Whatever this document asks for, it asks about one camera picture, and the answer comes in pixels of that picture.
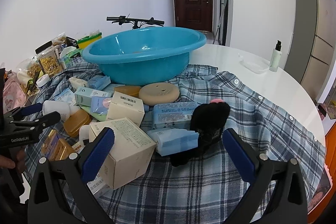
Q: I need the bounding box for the pink pouch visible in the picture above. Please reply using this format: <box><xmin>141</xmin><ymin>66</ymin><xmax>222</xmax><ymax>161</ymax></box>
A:
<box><xmin>3</xmin><ymin>71</ymin><xmax>27</xmax><ymax>114</ymax></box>

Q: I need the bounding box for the light blue tissue pack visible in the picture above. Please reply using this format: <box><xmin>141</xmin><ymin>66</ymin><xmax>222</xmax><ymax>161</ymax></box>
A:
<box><xmin>147</xmin><ymin>128</ymin><xmax>199</xmax><ymax>156</ymax></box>

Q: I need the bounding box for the blue plaid shirt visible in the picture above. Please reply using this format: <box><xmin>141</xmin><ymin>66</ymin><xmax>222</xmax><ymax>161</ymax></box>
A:
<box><xmin>23</xmin><ymin>57</ymin><xmax>328</xmax><ymax>224</ymax></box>

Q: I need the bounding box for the mop with metal pole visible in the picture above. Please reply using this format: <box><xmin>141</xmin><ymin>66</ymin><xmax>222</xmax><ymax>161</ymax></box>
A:
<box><xmin>213</xmin><ymin>0</ymin><xmax>228</xmax><ymax>45</ymax></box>

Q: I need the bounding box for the black bicycle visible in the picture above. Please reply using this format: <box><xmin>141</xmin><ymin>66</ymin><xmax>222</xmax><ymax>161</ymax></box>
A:
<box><xmin>106</xmin><ymin>15</ymin><xmax>165</xmax><ymax>30</ymax></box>

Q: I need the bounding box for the gold grey refrigerator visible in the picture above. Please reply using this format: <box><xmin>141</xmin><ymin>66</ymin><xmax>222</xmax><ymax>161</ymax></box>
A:
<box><xmin>284</xmin><ymin>0</ymin><xmax>335</xmax><ymax>102</ymax></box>

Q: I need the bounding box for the blue wet wipes pack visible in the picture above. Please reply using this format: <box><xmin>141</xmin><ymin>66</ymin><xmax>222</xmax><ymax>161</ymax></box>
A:
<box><xmin>152</xmin><ymin>102</ymin><xmax>199</xmax><ymax>130</ymax></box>

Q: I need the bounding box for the gold cigarette pack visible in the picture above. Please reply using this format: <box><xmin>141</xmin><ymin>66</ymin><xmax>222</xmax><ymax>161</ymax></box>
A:
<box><xmin>41</xmin><ymin>130</ymin><xmax>75</xmax><ymax>161</ymax></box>

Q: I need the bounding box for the yellow green-rimmed bucket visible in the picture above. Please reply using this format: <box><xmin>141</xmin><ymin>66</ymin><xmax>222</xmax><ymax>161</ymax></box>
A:
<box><xmin>77</xmin><ymin>32</ymin><xmax>102</xmax><ymax>50</ymax></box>

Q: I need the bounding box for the blue plastic basin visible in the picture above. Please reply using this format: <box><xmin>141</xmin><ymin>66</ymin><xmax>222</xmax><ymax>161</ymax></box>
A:
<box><xmin>83</xmin><ymin>27</ymin><xmax>207</xmax><ymax>86</ymax></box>

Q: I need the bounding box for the black-lid cereal jar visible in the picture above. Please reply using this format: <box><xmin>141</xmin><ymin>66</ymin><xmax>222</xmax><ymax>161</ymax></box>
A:
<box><xmin>35</xmin><ymin>41</ymin><xmax>63</xmax><ymax>78</ymax></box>

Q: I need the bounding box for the white plastic bottle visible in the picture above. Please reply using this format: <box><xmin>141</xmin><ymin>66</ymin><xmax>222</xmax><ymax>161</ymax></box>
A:
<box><xmin>42</xmin><ymin>100</ymin><xmax>80</xmax><ymax>122</ymax></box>

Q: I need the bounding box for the white blue cream jar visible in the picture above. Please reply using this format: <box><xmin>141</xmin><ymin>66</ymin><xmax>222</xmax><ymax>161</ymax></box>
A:
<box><xmin>36</xmin><ymin>74</ymin><xmax>50</xmax><ymax>88</ymax></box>

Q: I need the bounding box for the green pump lotion bottle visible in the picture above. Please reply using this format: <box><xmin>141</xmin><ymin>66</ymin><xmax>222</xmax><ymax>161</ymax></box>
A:
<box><xmin>269</xmin><ymin>40</ymin><xmax>282</xmax><ymax>72</ymax></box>

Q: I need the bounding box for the person left hand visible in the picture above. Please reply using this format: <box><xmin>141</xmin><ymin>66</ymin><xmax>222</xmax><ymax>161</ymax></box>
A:
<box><xmin>0</xmin><ymin>149</ymin><xmax>26</xmax><ymax>173</ymax></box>

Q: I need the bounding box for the black fuzzy plush toy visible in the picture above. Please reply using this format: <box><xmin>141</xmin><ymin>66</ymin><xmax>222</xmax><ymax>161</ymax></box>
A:
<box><xmin>170</xmin><ymin>102</ymin><xmax>231</xmax><ymax>167</ymax></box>

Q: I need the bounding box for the clear plastic lid tray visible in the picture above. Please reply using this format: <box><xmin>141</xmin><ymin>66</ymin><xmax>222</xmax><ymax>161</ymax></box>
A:
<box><xmin>240</xmin><ymin>60</ymin><xmax>269</xmax><ymax>75</ymax></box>

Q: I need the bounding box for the amber soap bar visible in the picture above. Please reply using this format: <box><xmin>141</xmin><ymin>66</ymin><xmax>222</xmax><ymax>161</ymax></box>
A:
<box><xmin>113</xmin><ymin>85</ymin><xmax>141</xmax><ymax>98</ymax></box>

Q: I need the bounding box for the large beige text box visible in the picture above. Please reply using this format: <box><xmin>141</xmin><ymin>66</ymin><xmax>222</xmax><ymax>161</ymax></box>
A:
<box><xmin>89</xmin><ymin>118</ymin><xmax>157</xmax><ymax>190</ymax></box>

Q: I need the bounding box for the cream barcode box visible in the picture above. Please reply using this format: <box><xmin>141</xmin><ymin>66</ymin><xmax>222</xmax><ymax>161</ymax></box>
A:
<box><xmin>106</xmin><ymin>92</ymin><xmax>145</xmax><ymax>127</ymax></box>

